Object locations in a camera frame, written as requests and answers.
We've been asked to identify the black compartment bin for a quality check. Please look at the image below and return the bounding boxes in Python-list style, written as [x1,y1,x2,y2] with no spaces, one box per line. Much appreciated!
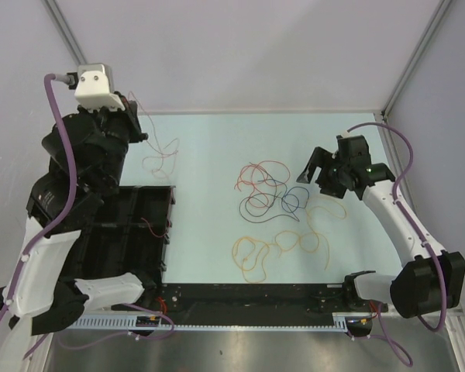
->
[60,186,175,286]

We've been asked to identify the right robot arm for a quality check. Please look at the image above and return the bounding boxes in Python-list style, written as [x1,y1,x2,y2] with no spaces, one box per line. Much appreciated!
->
[297,136,465,319]

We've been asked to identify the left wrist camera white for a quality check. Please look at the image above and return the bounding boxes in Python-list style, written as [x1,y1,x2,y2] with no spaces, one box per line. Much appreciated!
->
[67,63,125,112]

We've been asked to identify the orange thin cable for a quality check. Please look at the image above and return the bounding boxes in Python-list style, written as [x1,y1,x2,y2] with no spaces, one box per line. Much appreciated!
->
[234,159,291,201]

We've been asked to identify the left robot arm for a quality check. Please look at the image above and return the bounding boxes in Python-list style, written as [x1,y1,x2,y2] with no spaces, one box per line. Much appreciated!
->
[0,91,156,336]

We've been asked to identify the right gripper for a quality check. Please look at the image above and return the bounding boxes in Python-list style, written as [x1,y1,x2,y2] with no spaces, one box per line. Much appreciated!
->
[296,146,350,199]

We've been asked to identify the white slotted cable duct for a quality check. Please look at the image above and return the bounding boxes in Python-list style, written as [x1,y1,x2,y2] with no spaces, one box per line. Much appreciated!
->
[68,314,347,332]

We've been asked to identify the aluminium frame rail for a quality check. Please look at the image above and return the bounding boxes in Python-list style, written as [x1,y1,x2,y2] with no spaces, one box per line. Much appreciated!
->
[445,312,465,372]

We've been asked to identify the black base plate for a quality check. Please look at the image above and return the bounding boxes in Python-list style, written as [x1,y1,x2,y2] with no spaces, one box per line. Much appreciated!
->
[135,284,378,327]

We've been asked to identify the blue thin cable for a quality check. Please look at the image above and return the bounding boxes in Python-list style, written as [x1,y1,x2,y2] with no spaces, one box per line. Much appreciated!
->
[273,178,310,213]

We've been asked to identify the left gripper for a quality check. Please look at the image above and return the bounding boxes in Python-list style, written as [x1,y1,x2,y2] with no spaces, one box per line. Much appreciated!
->
[76,90,147,190]

